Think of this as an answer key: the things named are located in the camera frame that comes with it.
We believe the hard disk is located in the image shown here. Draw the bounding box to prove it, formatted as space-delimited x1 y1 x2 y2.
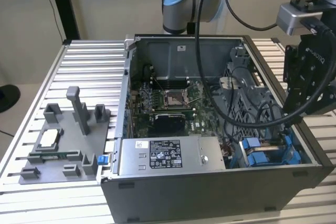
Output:
240 128 302 169

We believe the grey metal disk bay cage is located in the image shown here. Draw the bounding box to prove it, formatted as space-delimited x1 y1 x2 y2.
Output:
212 47 292 141

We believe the black RAM slot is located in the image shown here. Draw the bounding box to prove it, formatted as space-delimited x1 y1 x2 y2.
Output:
152 103 190 108
151 82 191 90
152 106 190 112
151 77 191 83

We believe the metal socket cover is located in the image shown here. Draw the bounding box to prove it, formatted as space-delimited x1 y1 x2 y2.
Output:
184 84 205 103

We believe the green motherboard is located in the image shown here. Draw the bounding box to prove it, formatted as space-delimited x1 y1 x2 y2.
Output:
130 77 229 141

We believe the CPU socket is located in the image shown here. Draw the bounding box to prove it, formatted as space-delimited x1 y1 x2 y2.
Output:
162 89 188 109

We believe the silver power supply box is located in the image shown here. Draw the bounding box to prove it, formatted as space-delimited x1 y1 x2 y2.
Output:
115 137 227 177

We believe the black graphics card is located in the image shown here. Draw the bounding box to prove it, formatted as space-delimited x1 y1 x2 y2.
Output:
153 112 187 138

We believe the black open PC case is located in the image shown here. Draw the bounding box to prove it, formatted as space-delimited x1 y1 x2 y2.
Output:
101 34 334 224

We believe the grey parts rack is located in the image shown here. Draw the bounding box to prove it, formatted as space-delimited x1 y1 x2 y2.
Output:
18 86 116 185

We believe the silver CPU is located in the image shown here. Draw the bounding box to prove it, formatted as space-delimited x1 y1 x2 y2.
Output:
38 130 61 151

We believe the green RAM stick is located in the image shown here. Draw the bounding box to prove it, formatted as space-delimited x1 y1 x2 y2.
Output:
29 150 79 159

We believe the black round stand base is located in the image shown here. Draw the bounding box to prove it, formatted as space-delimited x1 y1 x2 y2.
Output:
0 84 21 113

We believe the flat black disk wire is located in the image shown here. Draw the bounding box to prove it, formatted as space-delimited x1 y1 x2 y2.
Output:
258 102 286 141

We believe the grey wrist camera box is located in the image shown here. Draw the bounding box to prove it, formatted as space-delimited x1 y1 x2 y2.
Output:
276 0 325 36

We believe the red wire bundle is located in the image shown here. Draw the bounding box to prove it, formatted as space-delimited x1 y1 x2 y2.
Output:
220 142 237 162

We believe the thick black camera cable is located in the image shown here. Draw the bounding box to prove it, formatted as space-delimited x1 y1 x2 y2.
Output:
195 0 335 127

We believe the black stand post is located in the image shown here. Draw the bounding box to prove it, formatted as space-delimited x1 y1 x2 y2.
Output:
47 0 81 41

